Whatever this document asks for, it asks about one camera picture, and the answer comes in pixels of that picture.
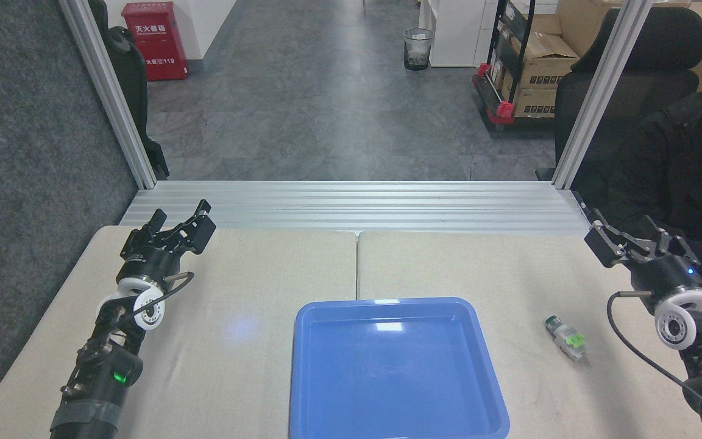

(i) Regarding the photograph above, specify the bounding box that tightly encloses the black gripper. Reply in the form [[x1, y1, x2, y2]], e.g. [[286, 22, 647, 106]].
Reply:
[[584, 210, 702, 303], [119, 199, 217, 288]]

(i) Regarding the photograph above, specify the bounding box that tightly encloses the grey green switch part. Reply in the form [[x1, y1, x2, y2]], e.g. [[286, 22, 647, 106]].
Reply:
[[544, 315, 587, 362]]

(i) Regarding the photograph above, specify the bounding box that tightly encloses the blue plastic tray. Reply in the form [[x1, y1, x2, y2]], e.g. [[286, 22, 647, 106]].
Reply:
[[289, 297, 511, 439]]

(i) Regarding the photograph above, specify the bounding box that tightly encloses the person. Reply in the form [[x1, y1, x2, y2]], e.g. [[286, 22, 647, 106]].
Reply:
[[607, 90, 702, 287]]

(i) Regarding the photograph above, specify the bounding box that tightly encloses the grey felt partition panel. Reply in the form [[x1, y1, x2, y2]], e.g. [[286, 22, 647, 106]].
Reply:
[[0, 0, 142, 430]]

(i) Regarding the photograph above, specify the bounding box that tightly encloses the black office chair with headrest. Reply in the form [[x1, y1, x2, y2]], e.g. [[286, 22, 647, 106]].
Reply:
[[535, 6, 702, 184]]

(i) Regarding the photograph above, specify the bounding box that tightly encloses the small flat cardboard box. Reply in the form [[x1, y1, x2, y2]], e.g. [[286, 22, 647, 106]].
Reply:
[[513, 88, 558, 118]]

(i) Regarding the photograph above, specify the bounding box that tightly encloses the red fire extinguisher box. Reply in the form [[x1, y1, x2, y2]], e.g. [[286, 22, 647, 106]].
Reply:
[[121, 1, 189, 82]]

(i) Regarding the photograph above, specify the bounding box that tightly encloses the black red storage cart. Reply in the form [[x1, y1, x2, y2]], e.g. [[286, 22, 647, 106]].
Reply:
[[472, 0, 558, 132]]

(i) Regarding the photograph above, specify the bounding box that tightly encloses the cardboard box with black label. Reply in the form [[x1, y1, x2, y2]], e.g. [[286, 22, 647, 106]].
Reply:
[[509, 34, 581, 91]]

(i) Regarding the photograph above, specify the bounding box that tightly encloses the large plain cardboard box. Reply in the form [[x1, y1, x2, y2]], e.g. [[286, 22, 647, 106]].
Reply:
[[555, 0, 632, 59]]

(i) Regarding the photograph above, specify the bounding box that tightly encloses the white cabinet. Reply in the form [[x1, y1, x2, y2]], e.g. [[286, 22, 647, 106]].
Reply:
[[418, 0, 499, 68]]

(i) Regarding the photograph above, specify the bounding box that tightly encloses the black mesh trash bin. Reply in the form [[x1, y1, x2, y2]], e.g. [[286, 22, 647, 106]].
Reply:
[[403, 28, 435, 71]]

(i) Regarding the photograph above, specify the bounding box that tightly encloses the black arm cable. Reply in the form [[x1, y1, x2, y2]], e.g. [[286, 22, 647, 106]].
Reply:
[[121, 271, 196, 333], [607, 291, 702, 429]]

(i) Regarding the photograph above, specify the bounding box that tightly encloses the black table corner bracket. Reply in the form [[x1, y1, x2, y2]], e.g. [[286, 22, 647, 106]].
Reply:
[[572, 191, 597, 224]]

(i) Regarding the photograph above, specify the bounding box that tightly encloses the black chair behind post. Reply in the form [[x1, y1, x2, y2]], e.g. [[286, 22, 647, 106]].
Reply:
[[89, 0, 170, 181]]

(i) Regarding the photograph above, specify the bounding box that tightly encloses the silver aluminium post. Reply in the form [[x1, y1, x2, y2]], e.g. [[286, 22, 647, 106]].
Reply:
[[58, 0, 158, 190], [551, 0, 654, 190]]

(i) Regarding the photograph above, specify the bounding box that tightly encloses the silver aluminium table rail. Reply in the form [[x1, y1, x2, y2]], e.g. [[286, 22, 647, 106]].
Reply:
[[119, 180, 590, 236]]

